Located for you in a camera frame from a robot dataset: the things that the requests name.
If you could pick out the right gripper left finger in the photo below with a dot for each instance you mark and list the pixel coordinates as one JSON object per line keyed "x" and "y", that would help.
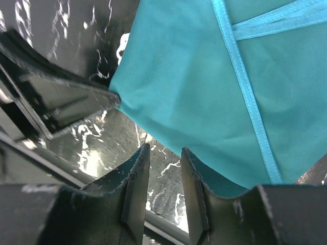
{"x": 109, "y": 210}

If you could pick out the teal cloth napkin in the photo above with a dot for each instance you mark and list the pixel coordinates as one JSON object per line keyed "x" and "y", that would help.
{"x": 242, "y": 84}

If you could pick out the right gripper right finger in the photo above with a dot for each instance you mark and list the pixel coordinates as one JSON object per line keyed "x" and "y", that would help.
{"x": 266, "y": 214}

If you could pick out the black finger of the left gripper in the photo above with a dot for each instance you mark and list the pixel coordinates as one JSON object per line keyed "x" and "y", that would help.
{"x": 39, "y": 98}

